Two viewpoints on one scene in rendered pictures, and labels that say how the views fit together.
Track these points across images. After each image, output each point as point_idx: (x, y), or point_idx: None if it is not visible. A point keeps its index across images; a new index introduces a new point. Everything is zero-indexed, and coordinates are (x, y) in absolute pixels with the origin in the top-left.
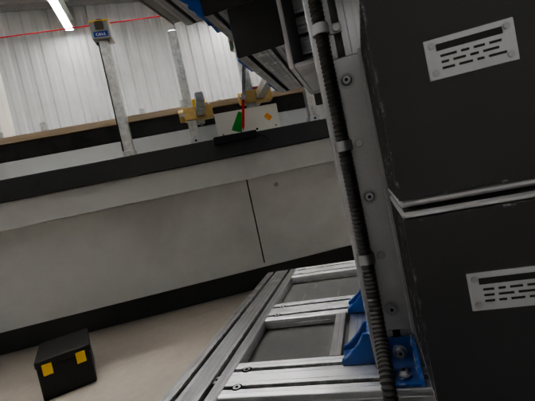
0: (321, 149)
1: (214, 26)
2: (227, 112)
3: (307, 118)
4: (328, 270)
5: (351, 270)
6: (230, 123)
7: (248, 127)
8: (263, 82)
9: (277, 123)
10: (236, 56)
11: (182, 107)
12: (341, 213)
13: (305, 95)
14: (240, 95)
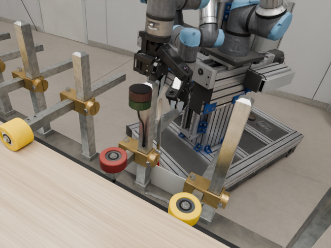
0: None
1: (248, 91)
2: (174, 174)
3: (92, 157)
4: (186, 173)
5: (182, 167)
6: (171, 182)
7: (153, 179)
8: (167, 123)
9: (126, 167)
10: (154, 113)
11: (203, 232)
12: None
13: (93, 135)
14: (161, 152)
